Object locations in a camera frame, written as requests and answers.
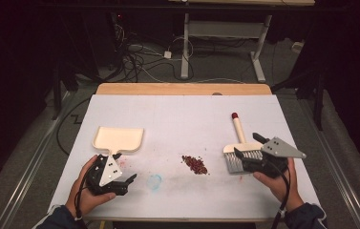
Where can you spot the person's left hand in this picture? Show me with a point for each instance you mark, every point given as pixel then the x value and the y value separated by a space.
pixel 83 198

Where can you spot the wooden table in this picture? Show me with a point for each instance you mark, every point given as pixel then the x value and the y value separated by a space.
pixel 180 89

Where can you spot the white table mat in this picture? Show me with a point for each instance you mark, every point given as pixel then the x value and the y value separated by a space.
pixel 180 120

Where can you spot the cream plastic dustpan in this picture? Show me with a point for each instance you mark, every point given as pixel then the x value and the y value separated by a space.
pixel 118 138

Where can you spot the white metal desk frame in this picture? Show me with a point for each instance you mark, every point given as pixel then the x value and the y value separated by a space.
pixel 225 29

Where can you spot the white power adapter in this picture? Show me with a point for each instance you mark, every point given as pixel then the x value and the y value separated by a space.
pixel 167 54

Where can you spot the light desk top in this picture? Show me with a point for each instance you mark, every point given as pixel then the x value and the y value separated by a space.
pixel 247 2

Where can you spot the red beans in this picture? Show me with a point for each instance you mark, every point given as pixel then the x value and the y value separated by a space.
pixel 195 164

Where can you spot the metal floor rail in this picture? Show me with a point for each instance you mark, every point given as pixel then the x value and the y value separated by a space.
pixel 25 178
pixel 340 178

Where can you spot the small white floor box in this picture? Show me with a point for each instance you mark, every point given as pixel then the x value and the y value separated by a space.
pixel 297 46

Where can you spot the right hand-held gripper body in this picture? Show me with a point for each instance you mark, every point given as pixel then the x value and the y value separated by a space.
pixel 278 149

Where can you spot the cream hand brush grey bristles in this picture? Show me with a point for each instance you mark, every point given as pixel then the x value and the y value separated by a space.
pixel 239 130

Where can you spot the black metal stand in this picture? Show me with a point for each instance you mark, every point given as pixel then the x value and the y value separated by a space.
pixel 317 101

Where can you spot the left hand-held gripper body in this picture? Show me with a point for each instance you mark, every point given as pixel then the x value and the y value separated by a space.
pixel 109 171

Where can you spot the person's right hand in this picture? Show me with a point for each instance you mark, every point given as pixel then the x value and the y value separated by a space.
pixel 282 187

